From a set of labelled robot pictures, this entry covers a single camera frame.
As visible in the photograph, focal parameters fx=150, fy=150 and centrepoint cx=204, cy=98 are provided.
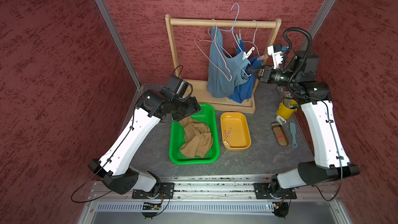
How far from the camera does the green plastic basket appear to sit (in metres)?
0.78

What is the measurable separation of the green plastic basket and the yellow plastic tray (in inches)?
2.2

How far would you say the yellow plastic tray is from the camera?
88 cm
